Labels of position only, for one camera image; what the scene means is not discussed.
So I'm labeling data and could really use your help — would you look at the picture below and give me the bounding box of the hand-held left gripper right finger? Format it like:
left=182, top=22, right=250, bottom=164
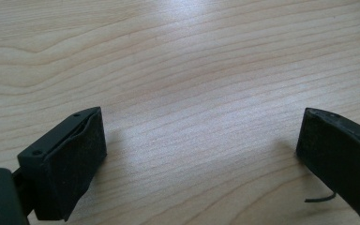
left=295, top=107, right=360, bottom=225

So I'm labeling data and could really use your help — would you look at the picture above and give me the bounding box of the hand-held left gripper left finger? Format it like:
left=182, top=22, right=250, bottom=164
left=17, top=106, right=108, bottom=222

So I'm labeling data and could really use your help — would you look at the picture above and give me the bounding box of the thin black wire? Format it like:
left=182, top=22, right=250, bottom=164
left=304, top=191, right=338, bottom=203

